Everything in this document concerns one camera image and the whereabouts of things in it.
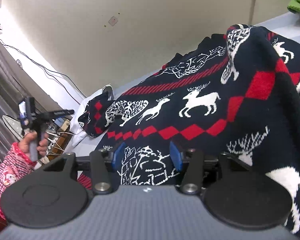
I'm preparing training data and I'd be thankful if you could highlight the white pillow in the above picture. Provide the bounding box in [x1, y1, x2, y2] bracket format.
[70, 84, 114, 148]

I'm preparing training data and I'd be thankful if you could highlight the white folded ironing board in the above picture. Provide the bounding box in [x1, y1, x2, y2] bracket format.
[2, 115, 23, 141]

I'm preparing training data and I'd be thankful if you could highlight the thin black wall wire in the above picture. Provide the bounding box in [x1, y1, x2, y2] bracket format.
[0, 24, 87, 106]

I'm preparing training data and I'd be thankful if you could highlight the person's left hand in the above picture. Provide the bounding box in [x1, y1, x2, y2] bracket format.
[18, 131, 49, 160]

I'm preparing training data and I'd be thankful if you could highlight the beige wall cable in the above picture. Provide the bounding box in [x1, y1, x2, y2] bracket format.
[248, 0, 257, 26]

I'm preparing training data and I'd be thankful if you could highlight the grey curtain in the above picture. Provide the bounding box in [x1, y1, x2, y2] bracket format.
[0, 43, 43, 163]

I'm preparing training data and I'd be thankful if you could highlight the navy red reindeer sweater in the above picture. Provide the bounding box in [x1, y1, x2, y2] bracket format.
[77, 24, 300, 239]

